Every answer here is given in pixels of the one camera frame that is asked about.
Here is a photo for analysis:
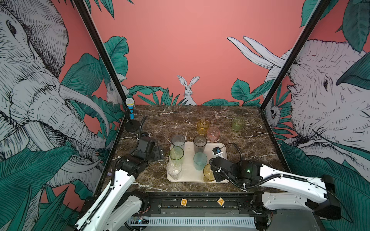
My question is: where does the yellow tall glass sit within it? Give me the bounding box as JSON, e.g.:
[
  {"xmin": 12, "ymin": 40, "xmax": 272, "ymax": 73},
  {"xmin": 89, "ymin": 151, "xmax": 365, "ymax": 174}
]
[{"xmin": 203, "ymin": 164, "xmax": 215, "ymax": 182}]

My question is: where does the grey-blue translucent glass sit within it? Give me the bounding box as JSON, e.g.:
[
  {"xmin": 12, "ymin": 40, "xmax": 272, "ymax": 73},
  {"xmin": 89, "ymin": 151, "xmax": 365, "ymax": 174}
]
[{"xmin": 172, "ymin": 134, "xmax": 186, "ymax": 150}]

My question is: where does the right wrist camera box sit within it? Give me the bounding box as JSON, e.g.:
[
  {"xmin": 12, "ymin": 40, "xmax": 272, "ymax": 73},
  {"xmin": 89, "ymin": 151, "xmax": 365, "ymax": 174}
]
[{"xmin": 212, "ymin": 146, "xmax": 223, "ymax": 157}]

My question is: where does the light green translucent glass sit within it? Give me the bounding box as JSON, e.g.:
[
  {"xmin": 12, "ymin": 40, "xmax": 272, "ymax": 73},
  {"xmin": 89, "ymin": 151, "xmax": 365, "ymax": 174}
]
[{"xmin": 169, "ymin": 147, "xmax": 184, "ymax": 166}]

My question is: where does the right black frame post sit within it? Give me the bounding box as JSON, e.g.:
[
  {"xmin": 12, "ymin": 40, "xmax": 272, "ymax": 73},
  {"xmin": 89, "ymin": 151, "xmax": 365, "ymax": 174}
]
[{"xmin": 259, "ymin": 0, "xmax": 330, "ymax": 111}]

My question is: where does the black frame post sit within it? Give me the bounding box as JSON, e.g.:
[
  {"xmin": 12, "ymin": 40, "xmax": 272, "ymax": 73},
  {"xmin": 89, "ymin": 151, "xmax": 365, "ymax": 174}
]
[
  {"xmin": 73, "ymin": 0, "xmax": 128, "ymax": 111},
  {"xmin": 259, "ymin": 0, "xmax": 330, "ymax": 111}
]

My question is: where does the green short glass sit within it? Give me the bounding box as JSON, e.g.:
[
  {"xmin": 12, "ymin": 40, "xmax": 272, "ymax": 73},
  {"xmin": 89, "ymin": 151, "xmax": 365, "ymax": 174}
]
[{"xmin": 232, "ymin": 116, "xmax": 245, "ymax": 131}]

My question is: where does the teal frosted glass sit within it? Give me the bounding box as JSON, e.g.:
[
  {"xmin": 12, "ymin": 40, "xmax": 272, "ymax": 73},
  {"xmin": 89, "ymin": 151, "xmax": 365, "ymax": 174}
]
[{"xmin": 193, "ymin": 152, "xmax": 208, "ymax": 170}]

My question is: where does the dark smoky tall glass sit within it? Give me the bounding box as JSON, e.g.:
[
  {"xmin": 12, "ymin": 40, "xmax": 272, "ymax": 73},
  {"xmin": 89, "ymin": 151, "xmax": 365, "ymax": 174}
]
[{"xmin": 193, "ymin": 135, "xmax": 207, "ymax": 153}]

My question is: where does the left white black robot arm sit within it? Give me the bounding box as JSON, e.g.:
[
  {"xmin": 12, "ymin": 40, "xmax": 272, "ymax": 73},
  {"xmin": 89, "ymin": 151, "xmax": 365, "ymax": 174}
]
[{"xmin": 74, "ymin": 146, "xmax": 164, "ymax": 231}]

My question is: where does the pink short glass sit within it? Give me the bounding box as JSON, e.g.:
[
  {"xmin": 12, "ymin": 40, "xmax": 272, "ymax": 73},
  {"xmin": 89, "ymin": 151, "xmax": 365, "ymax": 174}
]
[{"xmin": 207, "ymin": 127, "xmax": 220, "ymax": 142}]

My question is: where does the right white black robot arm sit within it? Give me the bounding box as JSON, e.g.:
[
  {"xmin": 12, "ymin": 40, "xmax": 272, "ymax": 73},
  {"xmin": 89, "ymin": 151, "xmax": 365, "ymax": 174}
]
[{"xmin": 209, "ymin": 157, "xmax": 341, "ymax": 220}]

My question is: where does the left black frame post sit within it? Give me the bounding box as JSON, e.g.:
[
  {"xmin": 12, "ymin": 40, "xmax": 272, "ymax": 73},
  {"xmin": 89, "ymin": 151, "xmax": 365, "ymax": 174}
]
[{"xmin": 73, "ymin": 0, "xmax": 128, "ymax": 111}]

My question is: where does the amber short glass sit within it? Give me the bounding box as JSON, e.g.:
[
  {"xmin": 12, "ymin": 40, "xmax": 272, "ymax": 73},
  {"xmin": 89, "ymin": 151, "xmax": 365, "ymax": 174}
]
[{"xmin": 197, "ymin": 119, "xmax": 210, "ymax": 136}]

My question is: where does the clear tall glass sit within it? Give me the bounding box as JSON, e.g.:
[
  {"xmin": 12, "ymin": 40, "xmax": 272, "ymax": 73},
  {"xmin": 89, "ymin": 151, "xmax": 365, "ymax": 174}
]
[{"xmin": 167, "ymin": 161, "xmax": 182, "ymax": 181}]

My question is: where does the beige rectangular tray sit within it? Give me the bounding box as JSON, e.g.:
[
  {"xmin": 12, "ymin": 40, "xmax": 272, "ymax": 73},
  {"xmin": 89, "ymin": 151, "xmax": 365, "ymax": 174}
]
[{"xmin": 167, "ymin": 142, "xmax": 228, "ymax": 183}]

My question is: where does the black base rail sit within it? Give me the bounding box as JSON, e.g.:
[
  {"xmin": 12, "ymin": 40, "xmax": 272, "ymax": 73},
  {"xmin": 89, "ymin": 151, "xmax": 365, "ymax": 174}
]
[{"xmin": 124, "ymin": 192, "xmax": 316, "ymax": 218}]

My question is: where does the orange square tag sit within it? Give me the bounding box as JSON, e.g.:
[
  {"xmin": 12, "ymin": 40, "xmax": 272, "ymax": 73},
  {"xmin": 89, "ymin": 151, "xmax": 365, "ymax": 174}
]
[{"xmin": 181, "ymin": 199, "xmax": 188, "ymax": 206}]

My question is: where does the toy microphone on black stand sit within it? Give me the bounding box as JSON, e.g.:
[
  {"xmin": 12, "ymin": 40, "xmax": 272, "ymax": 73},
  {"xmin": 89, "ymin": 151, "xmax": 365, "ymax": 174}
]
[{"xmin": 125, "ymin": 98, "xmax": 140, "ymax": 132}]

